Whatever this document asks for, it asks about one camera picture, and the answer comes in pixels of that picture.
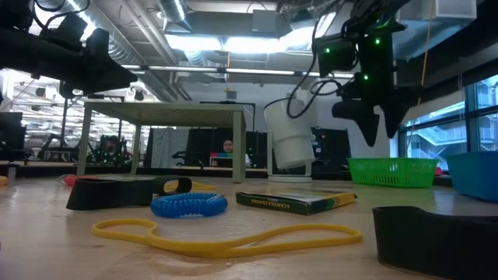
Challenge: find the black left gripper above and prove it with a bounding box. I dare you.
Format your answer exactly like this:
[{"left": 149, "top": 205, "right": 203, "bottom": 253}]
[{"left": 64, "top": 27, "right": 139, "bottom": 96}]

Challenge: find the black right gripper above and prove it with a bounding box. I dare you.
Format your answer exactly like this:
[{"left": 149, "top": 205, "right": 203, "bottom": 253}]
[{"left": 331, "top": 23, "right": 424, "bottom": 149}]

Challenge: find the orange-red spiral coil band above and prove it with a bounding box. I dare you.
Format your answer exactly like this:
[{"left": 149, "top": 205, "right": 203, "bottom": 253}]
[{"left": 58, "top": 174, "right": 100, "bottom": 187}]

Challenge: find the black tape roll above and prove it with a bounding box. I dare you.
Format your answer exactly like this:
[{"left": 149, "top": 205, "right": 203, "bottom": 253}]
[{"left": 150, "top": 175, "right": 193, "bottom": 197}]

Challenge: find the yellow rubber band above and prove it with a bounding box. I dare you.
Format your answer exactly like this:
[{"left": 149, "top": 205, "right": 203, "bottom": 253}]
[
  {"left": 163, "top": 180, "right": 217, "bottom": 192},
  {"left": 91, "top": 218, "right": 363, "bottom": 259}
]

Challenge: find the blue spiral coil band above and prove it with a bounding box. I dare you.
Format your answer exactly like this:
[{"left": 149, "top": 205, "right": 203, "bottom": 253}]
[{"left": 149, "top": 192, "right": 229, "bottom": 219}]

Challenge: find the green plastic basket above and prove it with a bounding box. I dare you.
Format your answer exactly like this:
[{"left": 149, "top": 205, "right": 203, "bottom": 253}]
[{"left": 346, "top": 156, "right": 440, "bottom": 190}]

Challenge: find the pale green perforated shelf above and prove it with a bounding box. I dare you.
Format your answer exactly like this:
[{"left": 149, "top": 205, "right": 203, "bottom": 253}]
[{"left": 75, "top": 101, "right": 247, "bottom": 184}]

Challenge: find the person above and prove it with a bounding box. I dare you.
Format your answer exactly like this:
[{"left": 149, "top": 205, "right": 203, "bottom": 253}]
[
  {"left": 95, "top": 135, "right": 126, "bottom": 163},
  {"left": 211, "top": 138, "right": 252, "bottom": 168}
]

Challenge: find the white hanging cloth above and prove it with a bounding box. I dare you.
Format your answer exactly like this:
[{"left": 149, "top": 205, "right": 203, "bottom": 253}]
[{"left": 149, "top": 127, "right": 191, "bottom": 169}]

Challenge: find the white tilted pen cup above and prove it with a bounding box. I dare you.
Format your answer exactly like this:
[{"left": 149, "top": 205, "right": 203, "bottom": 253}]
[{"left": 263, "top": 97, "right": 317, "bottom": 184}]

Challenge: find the black partition panel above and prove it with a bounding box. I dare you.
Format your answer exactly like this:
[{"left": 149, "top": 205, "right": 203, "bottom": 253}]
[{"left": 184, "top": 127, "right": 269, "bottom": 169}]

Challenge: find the blue plastic basket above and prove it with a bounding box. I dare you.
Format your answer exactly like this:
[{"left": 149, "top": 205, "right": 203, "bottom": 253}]
[{"left": 446, "top": 150, "right": 498, "bottom": 204}]

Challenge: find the black computer monitor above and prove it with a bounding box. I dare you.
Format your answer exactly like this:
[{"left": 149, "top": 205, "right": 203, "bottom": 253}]
[{"left": 0, "top": 111, "right": 26, "bottom": 151}]

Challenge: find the yellow green crayon box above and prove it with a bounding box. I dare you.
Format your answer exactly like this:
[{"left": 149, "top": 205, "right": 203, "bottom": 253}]
[{"left": 234, "top": 187, "right": 359, "bottom": 216}]

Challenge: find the long ceiling light bar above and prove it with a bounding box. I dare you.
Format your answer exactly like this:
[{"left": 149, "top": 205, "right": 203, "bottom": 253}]
[{"left": 120, "top": 64, "right": 355, "bottom": 81}]

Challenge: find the grey ceiling box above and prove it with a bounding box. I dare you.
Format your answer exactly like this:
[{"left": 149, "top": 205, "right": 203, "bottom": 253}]
[{"left": 251, "top": 9, "right": 282, "bottom": 34}]

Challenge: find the yellow hanging cord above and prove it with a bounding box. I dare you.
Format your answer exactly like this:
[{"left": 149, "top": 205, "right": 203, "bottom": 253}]
[{"left": 417, "top": 37, "right": 431, "bottom": 107}]

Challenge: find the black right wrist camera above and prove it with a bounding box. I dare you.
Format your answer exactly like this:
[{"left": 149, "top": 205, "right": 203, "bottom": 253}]
[{"left": 314, "top": 33, "right": 359, "bottom": 78}]

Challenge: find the black window frame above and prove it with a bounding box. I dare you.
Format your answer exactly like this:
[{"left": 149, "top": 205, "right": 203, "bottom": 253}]
[{"left": 396, "top": 73, "right": 498, "bottom": 160}]

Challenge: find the ribbed silver air duct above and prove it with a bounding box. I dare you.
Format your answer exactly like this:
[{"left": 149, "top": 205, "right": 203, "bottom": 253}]
[{"left": 157, "top": 0, "right": 192, "bottom": 24}]

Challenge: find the black camera cable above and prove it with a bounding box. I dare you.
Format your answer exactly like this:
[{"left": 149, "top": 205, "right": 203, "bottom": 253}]
[{"left": 264, "top": 11, "right": 353, "bottom": 120}]

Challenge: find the rectangular metal air duct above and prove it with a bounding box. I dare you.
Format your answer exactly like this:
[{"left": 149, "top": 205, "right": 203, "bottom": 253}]
[{"left": 395, "top": 0, "right": 478, "bottom": 62}]

